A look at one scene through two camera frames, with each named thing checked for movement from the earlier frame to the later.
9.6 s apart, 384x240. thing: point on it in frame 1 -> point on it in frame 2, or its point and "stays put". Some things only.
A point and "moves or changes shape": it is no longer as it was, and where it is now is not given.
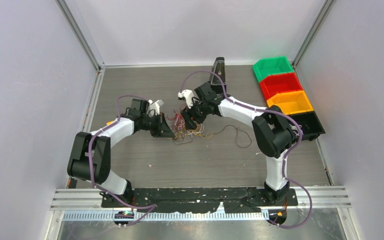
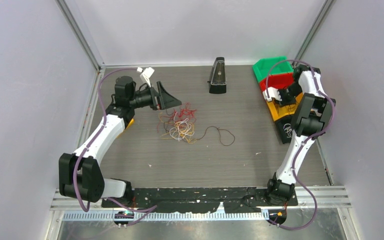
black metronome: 218,75 stays put
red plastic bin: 273,84 stays put
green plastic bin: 264,67 stays put
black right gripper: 189,122 -> 285,102
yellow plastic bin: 291,102 stays put
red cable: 179,121 moves or changes shape
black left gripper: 162,128 -> 161,100
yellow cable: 184,131 moves or changes shape
